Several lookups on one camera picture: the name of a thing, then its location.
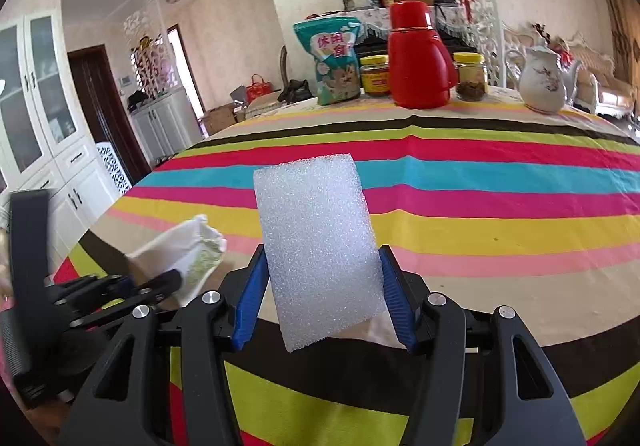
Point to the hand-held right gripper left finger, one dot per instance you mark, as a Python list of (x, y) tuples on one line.
[(250, 296)]

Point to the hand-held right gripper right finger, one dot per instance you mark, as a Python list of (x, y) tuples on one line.
[(397, 296)]

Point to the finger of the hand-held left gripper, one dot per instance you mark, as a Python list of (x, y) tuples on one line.
[(107, 285), (160, 282)]

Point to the white foam block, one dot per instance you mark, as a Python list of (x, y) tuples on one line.
[(315, 246)]

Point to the small white lattice panel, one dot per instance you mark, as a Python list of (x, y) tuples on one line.
[(114, 169)]

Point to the striped colourful tablecloth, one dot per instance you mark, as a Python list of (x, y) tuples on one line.
[(500, 206)]

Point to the tall white cabinet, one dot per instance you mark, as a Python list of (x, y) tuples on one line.
[(40, 101)]

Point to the low white cabinet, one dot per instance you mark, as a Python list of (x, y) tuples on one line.
[(160, 126)]

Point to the dark wooden door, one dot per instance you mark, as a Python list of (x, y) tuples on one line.
[(102, 111)]

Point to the cardboard box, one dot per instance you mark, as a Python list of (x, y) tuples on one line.
[(220, 119)]

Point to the red gift bag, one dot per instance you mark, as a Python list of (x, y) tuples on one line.
[(259, 89)]

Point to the black bag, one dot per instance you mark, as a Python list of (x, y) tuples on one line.
[(295, 90)]

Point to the white lattice screen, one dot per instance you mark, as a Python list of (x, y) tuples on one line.
[(150, 61), (482, 16)]

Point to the yellow labelled jar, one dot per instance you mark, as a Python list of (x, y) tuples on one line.
[(375, 75)]

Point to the glass jar yellow lid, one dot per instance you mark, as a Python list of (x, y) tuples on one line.
[(470, 76)]

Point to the green snack bag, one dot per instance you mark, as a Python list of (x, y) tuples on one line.
[(335, 64)]

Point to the red thermos jug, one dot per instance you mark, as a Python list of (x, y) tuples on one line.
[(417, 56)]

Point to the white ceramic teapot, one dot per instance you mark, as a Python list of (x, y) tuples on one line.
[(542, 81)]

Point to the black piano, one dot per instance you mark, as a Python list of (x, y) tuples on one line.
[(460, 44)]

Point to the floral fringed cloth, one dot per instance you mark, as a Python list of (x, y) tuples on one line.
[(375, 24)]

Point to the cream carved sofa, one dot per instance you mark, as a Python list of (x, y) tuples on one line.
[(607, 91)]

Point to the brown patterned curtain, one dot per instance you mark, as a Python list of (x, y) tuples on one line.
[(622, 36)]

